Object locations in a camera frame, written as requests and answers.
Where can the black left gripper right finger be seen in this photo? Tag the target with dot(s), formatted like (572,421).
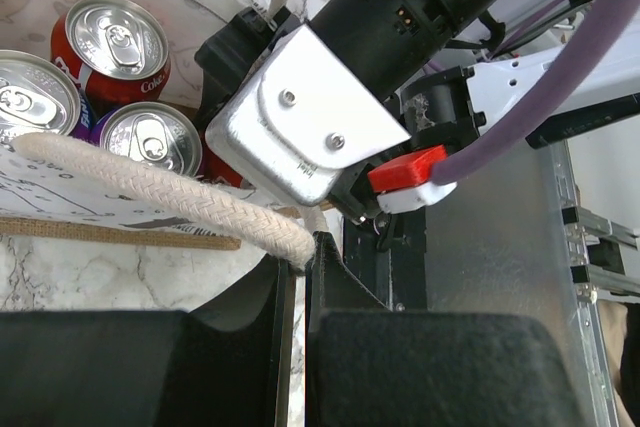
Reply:
(369,366)

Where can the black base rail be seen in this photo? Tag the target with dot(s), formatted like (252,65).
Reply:
(387,255)

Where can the aluminium frame rail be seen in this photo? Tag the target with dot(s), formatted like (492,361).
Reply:
(599,252)

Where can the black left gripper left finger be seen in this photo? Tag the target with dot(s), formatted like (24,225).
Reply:
(226,363)

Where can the purple soda can carried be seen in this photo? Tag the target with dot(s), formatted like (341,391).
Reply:
(36,96)

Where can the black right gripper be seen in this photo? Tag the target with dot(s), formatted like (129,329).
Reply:
(384,42)

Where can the red cola can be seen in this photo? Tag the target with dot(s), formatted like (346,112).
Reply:
(114,51)
(215,170)

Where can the purple soda can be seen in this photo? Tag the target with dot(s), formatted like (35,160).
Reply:
(152,133)

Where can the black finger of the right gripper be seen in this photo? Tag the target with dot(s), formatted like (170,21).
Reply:
(227,57)

